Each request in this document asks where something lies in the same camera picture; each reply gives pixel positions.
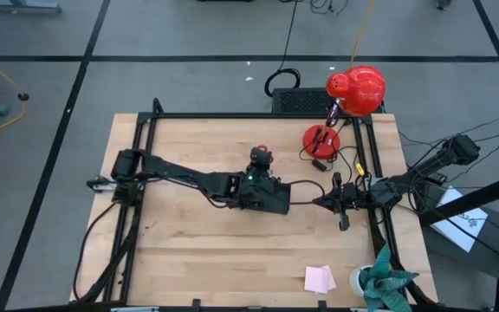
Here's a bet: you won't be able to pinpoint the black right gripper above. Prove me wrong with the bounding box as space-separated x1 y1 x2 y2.
313 172 366 231

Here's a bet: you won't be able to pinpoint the red handled scissors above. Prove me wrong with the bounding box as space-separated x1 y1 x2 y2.
256 144 275 165

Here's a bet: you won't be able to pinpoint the pink sticky notes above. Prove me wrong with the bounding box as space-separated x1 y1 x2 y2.
303 264 338 296

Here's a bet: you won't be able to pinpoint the black vented computer case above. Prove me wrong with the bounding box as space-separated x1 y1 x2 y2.
270 87 385 115

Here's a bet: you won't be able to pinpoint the teal plant in white pot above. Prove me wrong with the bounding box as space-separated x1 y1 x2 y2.
347 244 420 312

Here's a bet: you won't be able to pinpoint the red desk lamp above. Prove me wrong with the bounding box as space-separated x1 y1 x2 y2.
302 64 387 160

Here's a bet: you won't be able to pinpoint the white paper sheet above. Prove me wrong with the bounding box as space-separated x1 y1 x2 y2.
430 185 489 254

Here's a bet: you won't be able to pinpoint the black diagonal beam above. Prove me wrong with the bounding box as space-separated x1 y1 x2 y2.
418 168 499 227

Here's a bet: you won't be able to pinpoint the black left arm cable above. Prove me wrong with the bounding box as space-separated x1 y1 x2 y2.
282 179 327 205

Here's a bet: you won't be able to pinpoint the black aluminium table frame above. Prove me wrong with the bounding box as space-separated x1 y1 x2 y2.
69 97 441 312

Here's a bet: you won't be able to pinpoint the black coiled floor cable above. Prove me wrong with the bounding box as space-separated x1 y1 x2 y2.
263 0 302 99

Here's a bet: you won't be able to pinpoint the thin black floor cable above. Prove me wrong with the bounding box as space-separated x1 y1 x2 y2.
398 110 499 148
399 125 499 151

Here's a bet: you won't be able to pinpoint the thick black cable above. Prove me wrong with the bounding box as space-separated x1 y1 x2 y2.
71 200 123 303

